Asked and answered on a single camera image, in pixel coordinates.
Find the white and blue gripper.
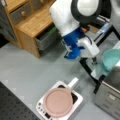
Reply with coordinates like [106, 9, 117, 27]
[61, 28, 99, 60]

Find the teal bowl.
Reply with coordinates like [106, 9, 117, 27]
[102, 49, 120, 72]

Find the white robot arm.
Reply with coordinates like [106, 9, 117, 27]
[49, 0, 103, 59]

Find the open grey drawer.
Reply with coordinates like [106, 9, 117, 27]
[36, 24, 61, 50]

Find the white induction cooker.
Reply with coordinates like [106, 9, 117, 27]
[36, 79, 83, 120]

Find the silver toaster oven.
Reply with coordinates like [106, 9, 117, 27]
[95, 70, 120, 120]

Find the pink pan lid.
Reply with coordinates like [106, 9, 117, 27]
[43, 88, 73, 118]

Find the wooden drawer cabinet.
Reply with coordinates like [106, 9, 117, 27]
[0, 0, 57, 58]

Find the white pan handle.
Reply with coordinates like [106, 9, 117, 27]
[67, 78, 79, 90]

